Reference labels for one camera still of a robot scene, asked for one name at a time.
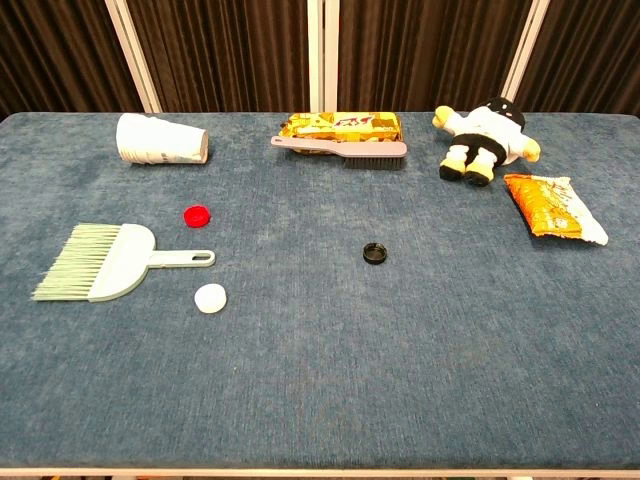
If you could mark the white paper cup stack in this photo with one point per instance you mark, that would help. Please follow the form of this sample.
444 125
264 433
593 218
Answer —
155 140

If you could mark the dark brown pleated curtain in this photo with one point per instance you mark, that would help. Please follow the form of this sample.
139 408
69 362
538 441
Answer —
425 50
50 50
225 50
600 50

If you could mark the black white plush doll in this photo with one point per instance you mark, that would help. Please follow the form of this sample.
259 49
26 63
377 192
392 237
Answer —
492 132

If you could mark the blue table cloth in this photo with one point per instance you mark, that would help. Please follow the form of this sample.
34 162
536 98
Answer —
320 375

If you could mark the orange white snack bag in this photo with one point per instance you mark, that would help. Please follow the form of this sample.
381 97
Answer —
550 205

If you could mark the white metal table frame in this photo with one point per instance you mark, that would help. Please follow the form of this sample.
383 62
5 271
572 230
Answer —
320 473

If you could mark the white bottle cap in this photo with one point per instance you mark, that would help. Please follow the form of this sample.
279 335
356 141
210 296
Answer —
210 299

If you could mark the small light green broom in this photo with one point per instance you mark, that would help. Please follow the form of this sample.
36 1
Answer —
125 260

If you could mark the red bottle cap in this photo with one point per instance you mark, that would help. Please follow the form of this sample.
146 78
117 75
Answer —
197 216

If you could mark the yellow snack package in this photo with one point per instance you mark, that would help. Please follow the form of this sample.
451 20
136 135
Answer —
345 125

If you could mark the white partition frame post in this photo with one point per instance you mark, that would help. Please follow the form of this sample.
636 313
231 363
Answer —
524 50
133 55
315 50

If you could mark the black bottle cap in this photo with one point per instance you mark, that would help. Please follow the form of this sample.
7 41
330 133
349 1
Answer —
377 253

